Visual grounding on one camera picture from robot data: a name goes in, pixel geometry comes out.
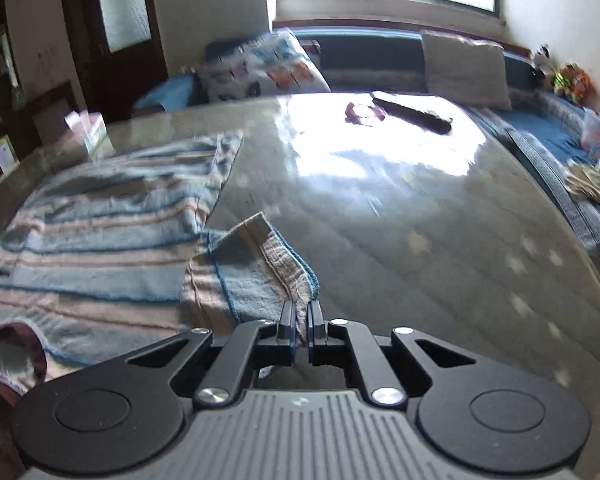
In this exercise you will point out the orange and green plush toy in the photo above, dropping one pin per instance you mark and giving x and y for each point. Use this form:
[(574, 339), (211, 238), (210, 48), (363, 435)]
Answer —
[(572, 82)]

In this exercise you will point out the black remote control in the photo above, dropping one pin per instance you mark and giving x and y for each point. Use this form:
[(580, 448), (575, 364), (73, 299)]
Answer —
[(410, 110)]

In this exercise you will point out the pink wrapper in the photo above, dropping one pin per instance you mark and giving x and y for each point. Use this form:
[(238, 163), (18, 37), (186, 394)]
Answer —
[(362, 112)]

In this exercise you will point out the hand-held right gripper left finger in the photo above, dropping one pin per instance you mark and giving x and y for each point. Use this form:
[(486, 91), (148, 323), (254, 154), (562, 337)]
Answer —
[(290, 335)]

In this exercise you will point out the striped blue beige towel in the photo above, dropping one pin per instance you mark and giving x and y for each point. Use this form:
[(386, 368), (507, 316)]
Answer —
[(105, 240)]

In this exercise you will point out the tissue box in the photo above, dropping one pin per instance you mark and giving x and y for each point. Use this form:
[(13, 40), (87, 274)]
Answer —
[(87, 132)]

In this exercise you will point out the dark wooden door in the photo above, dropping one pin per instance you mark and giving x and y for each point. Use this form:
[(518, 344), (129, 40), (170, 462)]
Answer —
[(135, 75)]

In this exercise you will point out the maroon trimmed cloth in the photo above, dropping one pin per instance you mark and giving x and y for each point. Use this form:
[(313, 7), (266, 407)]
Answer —
[(10, 355)]

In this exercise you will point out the butterfly print pillow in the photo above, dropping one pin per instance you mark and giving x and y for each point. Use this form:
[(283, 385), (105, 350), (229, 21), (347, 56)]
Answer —
[(265, 70)]

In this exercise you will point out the grey pillow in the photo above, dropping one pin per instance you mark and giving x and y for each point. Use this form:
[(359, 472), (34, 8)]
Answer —
[(465, 70)]

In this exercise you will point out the black and white plush toy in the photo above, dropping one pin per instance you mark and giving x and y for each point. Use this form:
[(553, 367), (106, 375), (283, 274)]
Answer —
[(542, 60)]

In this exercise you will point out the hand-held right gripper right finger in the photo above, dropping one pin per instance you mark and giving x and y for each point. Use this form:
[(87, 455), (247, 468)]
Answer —
[(314, 335)]

